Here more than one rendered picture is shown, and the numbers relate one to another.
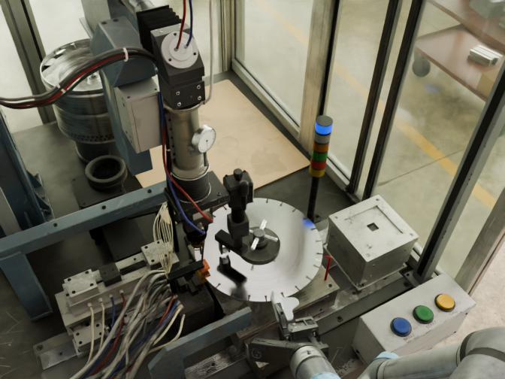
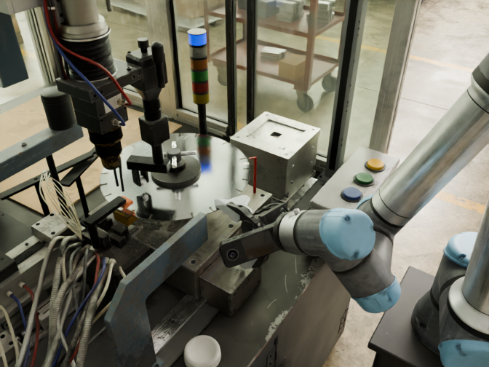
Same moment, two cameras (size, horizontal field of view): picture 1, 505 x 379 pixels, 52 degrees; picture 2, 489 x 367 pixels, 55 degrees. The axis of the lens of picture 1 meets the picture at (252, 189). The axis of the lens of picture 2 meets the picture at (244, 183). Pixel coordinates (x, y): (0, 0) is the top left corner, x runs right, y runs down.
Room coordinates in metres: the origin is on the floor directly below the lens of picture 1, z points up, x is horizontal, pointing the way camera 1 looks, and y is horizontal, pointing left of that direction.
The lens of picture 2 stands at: (-0.02, 0.22, 1.55)
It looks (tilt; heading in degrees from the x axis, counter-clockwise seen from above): 37 degrees down; 334
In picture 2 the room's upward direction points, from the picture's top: straight up
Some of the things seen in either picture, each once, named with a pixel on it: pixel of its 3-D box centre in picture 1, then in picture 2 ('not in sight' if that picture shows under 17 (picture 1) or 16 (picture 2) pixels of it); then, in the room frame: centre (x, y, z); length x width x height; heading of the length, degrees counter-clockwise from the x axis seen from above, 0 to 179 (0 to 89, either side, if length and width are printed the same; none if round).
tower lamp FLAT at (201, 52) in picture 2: (322, 134); (198, 49); (1.06, -0.18, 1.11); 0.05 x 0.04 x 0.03; 30
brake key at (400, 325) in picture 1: (400, 327); (351, 195); (0.61, -0.36, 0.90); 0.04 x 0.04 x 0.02
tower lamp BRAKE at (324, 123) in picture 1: (323, 125); (197, 37); (1.06, -0.18, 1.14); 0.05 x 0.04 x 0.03; 30
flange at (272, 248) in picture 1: (258, 242); (175, 166); (0.81, -0.02, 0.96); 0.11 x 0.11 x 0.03
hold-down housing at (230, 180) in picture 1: (237, 204); (150, 94); (0.75, 0.03, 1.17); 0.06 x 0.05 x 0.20; 111
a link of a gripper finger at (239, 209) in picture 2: (282, 321); (243, 217); (0.58, -0.08, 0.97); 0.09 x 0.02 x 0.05; 14
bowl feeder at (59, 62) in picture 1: (101, 108); not in sight; (1.39, 0.52, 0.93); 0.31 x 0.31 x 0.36
